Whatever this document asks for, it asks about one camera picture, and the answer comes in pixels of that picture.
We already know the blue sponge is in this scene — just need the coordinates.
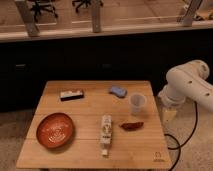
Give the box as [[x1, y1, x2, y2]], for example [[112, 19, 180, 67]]
[[109, 86, 127, 98]]

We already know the clear plastic cup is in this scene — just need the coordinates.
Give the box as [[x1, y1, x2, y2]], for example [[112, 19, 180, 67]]
[[129, 93, 147, 115]]

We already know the black cable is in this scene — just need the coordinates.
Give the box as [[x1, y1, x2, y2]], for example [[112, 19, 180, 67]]
[[163, 101, 199, 171]]

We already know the left office chair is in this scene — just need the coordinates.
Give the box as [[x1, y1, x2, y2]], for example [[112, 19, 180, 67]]
[[28, 0, 58, 22]]

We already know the metal post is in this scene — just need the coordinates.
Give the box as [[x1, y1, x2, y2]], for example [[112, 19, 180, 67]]
[[182, 0, 203, 27], [14, 0, 39, 37], [91, 0, 101, 33]]

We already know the right metal post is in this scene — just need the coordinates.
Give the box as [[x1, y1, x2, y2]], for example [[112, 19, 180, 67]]
[[182, 0, 203, 27]]

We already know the left metal post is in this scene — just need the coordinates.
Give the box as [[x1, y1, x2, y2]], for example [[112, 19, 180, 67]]
[[14, 0, 39, 37]]

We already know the dark red chili pepper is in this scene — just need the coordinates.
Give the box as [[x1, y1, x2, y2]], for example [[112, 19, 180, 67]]
[[120, 122, 144, 131]]

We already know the orange ceramic bowl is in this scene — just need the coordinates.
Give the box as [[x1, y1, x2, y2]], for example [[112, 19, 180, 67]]
[[36, 113, 74, 149]]

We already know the office chair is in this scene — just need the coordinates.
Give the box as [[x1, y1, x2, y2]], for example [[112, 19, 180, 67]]
[[72, 0, 104, 13], [28, 0, 58, 22]]

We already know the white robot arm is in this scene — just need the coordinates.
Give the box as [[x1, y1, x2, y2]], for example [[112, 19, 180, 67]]
[[158, 60, 213, 112]]

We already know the middle metal post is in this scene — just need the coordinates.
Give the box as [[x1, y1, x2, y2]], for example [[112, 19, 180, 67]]
[[91, 0, 101, 33]]

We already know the white tube bottle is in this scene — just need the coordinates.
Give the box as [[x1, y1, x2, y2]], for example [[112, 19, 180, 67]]
[[100, 115, 112, 156]]

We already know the right office chair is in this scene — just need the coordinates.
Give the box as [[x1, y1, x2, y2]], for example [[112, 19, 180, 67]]
[[72, 0, 104, 13]]

